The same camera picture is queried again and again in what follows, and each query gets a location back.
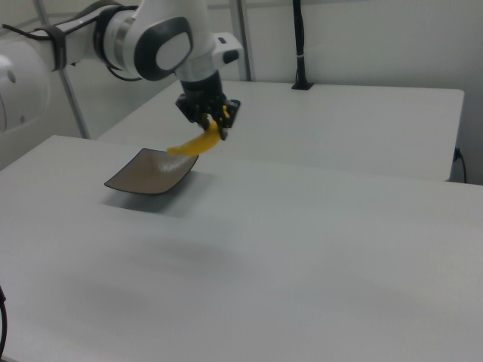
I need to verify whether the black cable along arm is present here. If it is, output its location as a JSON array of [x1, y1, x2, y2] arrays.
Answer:
[[2, 23, 144, 82]]

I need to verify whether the grey aluminium frame post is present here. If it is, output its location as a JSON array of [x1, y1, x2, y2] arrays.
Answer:
[[34, 0, 91, 140], [228, 0, 254, 82]]

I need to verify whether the yellow banana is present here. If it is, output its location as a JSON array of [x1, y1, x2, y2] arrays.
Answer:
[[167, 106, 232, 157]]

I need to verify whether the square brown ceramic plate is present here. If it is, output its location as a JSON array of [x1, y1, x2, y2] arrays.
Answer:
[[103, 147, 200, 197]]

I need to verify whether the black plug with cable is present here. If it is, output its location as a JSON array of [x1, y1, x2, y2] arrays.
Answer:
[[454, 146, 469, 184]]

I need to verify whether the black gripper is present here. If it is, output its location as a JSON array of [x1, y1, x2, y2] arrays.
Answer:
[[174, 71, 242, 143]]

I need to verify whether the black strap around arm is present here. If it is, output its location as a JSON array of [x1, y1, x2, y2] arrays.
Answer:
[[44, 25, 69, 73]]

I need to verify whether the black cable at table edge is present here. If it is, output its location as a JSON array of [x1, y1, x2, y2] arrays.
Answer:
[[0, 284, 9, 354]]

